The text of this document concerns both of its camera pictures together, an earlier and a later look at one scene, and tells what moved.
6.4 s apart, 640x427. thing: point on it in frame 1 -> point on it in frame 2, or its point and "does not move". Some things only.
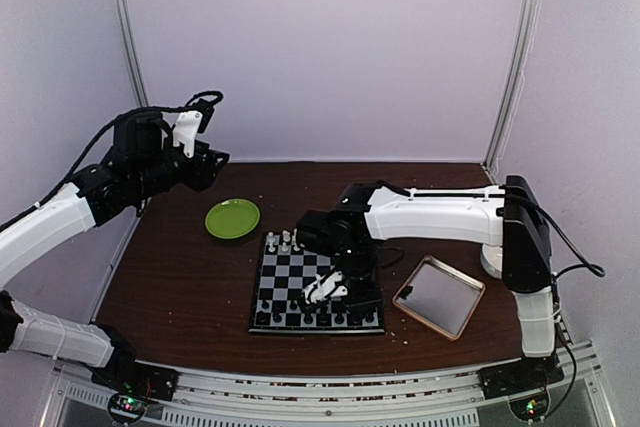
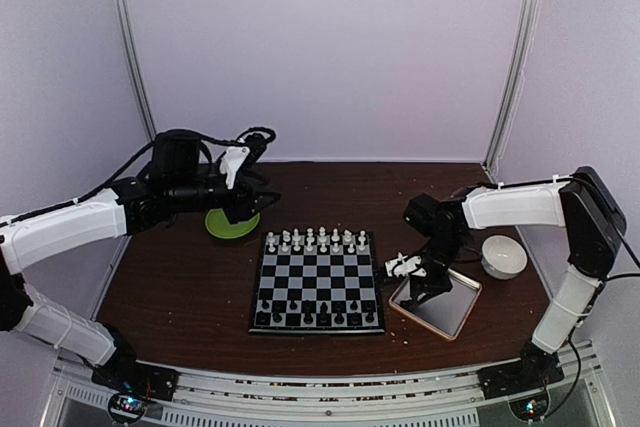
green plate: [232, 219] does not move
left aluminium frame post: [125, 26] does not move
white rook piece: [271, 238] does not move
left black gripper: [204, 172] -> [241, 209]
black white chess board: [286, 268] does not move
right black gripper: [371, 299] -> [436, 287]
